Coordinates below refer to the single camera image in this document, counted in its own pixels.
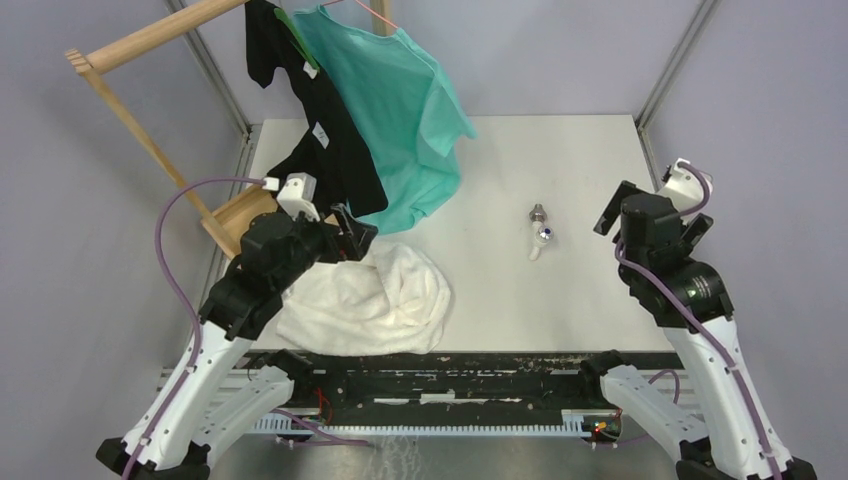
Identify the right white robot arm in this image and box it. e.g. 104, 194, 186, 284
577, 181, 816, 479

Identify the black t-shirt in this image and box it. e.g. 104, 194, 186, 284
244, 1, 389, 217

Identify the white terry towel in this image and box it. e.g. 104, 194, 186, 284
275, 241, 452, 357

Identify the green clothes hanger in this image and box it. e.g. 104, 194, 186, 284
274, 7, 321, 74

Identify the white slotted cable duct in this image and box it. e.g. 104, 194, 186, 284
247, 413, 591, 439

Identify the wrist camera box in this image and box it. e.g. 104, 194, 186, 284
656, 158, 714, 223
276, 172, 320, 222

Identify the pink clothes hanger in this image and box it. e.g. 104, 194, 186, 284
354, 0, 398, 36

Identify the wooden clothes rack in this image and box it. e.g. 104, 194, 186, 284
64, 0, 396, 261

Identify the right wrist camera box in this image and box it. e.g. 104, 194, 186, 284
656, 158, 714, 223

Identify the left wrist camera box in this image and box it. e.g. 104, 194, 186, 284
276, 172, 320, 222

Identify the teal t-shirt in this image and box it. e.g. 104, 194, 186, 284
293, 6, 476, 234

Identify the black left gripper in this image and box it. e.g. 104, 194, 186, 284
273, 202, 377, 291

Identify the white plastic water faucet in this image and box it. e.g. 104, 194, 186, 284
528, 221, 554, 261

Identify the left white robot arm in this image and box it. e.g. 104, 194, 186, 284
96, 204, 378, 479

